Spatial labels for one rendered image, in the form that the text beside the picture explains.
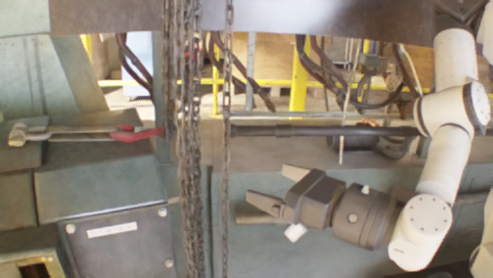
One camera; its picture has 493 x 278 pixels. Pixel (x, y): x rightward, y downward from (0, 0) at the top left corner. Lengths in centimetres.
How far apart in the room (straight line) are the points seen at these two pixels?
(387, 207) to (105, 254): 51
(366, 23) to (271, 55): 285
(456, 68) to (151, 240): 68
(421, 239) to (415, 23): 87
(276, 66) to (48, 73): 308
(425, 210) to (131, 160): 51
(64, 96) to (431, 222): 109
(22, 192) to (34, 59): 63
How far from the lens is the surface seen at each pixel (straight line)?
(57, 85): 118
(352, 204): 47
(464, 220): 170
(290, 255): 135
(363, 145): 130
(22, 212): 65
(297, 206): 48
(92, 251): 67
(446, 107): 61
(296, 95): 262
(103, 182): 63
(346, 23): 107
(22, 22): 120
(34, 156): 68
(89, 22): 105
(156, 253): 70
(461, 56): 70
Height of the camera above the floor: 113
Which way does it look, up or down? 24 degrees down
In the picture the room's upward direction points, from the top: 3 degrees clockwise
